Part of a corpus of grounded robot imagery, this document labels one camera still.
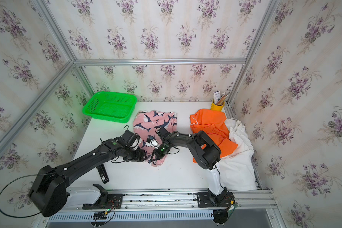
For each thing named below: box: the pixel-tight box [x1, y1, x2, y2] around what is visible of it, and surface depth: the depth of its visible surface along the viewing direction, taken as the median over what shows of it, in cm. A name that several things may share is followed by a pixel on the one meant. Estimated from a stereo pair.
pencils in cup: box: [215, 92, 228, 106], surface depth 108 cm
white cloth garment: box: [218, 118, 258, 191], surface depth 86 cm
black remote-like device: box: [95, 163, 110, 184], surface depth 80 cm
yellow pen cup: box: [210, 98, 225, 112], surface depth 110 cm
